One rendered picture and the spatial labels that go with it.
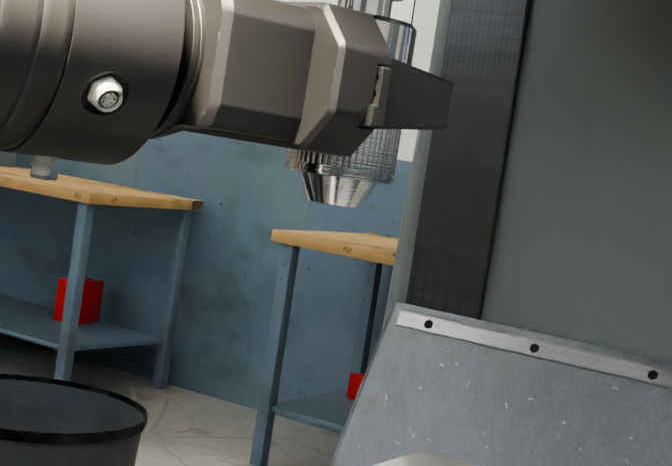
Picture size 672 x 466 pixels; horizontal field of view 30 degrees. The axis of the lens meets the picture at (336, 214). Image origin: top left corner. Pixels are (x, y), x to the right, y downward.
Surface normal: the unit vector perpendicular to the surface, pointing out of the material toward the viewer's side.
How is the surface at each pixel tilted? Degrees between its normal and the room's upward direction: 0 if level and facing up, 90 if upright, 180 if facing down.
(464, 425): 64
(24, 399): 86
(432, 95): 90
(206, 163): 90
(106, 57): 98
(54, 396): 86
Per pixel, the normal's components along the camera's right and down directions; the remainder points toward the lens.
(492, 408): -0.41, -0.46
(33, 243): -0.52, -0.04
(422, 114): 0.61, 0.14
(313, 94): -0.77, -0.09
